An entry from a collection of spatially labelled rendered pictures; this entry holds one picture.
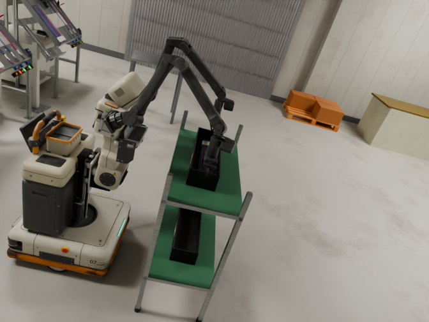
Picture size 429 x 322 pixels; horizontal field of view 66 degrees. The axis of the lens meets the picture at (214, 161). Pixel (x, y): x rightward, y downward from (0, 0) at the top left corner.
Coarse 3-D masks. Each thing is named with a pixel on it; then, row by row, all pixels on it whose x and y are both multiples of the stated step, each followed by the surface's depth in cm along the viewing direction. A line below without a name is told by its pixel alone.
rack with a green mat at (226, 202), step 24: (192, 144) 231; (168, 192) 169; (192, 192) 182; (216, 192) 189; (240, 192) 195; (168, 216) 252; (240, 216) 175; (168, 240) 230; (168, 264) 212; (192, 264) 217; (144, 288) 205; (192, 288) 204
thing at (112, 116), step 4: (116, 112) 177; (120, 112) 175; (108, 116) 174; (112, 116) 174; (116, 116) 174; (120, 116) 173; (104, 120) 171; (108, 120) 173; (112, 120) 173; (116, 120) 174; (120, 120) 173; (108, 124) 172; (112, 124) 174; (116, 124) 174; (120, 124) 175; (124, 124) 177; (108, 128) 173; (112, 128) 175; (116, 128) 177; (112, 132) 174
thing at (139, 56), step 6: (138, 54) 442; (144, 54) 450; (150, 54) 458; (132, 60) 422; (138, 60) 423; (144, 60) 427; (150, 60) 434; (156, 60) 442; (132, 66) 426; (174, 66) 439; (180, 78) 441; (180, 84) 445; (180, 90) 450; (174, 96) 496; (174, 102) 458; (174, 108) 462; (174, 114) 467
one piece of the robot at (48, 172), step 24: (48, 120) 199; (24, 168) 188; (48, 168) 189; (72, 168) 202; (24, 192) 197; (48, 192) 196; (72, 192) 214; (24, 216) 206; (48, 216) 205; (72, 216) 227
